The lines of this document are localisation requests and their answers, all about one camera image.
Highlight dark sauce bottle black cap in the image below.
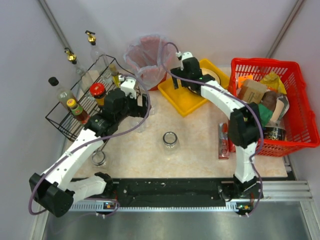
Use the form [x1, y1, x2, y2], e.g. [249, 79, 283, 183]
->
[48, 77, 76, 111]

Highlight red snack packet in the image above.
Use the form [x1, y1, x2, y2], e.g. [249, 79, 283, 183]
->
[218, 122, 230, 160]

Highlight red bin with plastic bag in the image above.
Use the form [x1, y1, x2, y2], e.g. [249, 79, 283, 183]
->
[123, 34, 175, 91]

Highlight sauce bottle yellow cap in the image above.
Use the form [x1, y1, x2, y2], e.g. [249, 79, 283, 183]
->
[66, 98, 90, 125]

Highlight green bag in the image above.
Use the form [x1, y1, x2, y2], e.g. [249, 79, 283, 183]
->
[258, 104, 273, 128]

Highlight yellow snack bag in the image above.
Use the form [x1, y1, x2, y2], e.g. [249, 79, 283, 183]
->
[260, 71, 287, 95]

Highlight black round tin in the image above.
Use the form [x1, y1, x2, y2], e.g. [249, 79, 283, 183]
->
[262, 122, 287, 141]

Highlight brown foil pouch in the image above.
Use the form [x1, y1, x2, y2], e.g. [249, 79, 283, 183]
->
[261, 90, 290, 123]

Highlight red plastic basket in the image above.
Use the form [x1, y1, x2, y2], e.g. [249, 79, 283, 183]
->
[228, 58, 320, 157]

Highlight glass jar metal rim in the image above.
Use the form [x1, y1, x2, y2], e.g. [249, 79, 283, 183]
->
[162, 131, 180, 155]

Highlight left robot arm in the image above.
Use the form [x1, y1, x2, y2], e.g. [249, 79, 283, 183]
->
[28, 88, 151, 218]

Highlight small yellow label bottle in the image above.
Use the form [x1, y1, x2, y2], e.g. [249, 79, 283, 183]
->
[108, 63, 121, 88]

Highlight yellow plastic tray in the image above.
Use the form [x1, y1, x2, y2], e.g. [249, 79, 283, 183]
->
[158, 58, 230, 117]

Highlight grey cable duct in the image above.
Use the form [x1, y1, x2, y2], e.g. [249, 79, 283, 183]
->
[72, 201, 253, 213]

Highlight brown paper box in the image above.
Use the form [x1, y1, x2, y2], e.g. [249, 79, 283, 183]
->
[237, 79, 267, 104]

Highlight beige plate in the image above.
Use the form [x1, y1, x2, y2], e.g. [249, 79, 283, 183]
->
[201, 67, 221, 84]

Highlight glass oil bottle gold spout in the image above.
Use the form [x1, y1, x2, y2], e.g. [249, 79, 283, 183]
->
[64, 47, 94, 94]

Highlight black wire rack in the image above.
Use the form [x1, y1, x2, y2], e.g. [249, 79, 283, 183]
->
[45, 55, 142, 154]

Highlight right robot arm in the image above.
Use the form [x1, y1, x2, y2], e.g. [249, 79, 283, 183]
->
[170, 52, 263, 196]

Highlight red lid chili jar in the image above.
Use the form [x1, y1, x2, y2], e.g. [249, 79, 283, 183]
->
[89, 82, 107, 107]

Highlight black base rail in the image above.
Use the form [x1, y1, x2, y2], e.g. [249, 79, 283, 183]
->
[89, 178, 260, 208]

